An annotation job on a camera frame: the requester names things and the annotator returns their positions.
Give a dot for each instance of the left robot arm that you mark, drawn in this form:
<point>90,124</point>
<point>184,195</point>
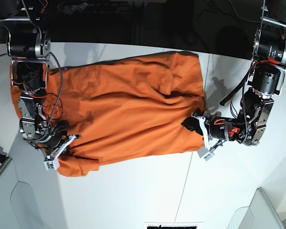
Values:
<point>264,79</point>

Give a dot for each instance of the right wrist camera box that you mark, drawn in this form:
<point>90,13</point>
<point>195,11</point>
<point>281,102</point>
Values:
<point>51,163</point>

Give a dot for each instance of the orange t-shirt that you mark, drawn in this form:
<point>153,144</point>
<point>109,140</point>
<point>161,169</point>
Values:
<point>129,108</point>

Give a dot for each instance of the clear acrylic panel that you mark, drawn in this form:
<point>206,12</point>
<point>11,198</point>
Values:
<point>260,214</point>
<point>37,210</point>

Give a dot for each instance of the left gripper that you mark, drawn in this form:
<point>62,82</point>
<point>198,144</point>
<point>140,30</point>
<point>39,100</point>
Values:
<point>213,129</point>

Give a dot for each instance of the left clear acrylic panel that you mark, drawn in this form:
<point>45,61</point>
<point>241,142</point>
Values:
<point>37,210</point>

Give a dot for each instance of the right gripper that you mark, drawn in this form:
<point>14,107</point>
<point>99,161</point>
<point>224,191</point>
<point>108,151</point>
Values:
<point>55,145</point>

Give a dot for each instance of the black white printed card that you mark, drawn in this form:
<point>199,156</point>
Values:
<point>187,225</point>

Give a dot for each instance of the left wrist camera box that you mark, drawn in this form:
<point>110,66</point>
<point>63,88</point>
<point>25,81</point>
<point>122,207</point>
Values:
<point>205,153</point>

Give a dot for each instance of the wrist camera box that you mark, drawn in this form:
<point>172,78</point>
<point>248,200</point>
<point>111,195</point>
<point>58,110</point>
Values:
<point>205,153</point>
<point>51,163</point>

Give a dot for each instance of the right clear acrylic panel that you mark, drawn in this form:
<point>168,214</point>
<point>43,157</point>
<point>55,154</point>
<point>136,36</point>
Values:
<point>260,214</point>

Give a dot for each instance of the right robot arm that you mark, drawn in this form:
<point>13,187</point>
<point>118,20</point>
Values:
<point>28,46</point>

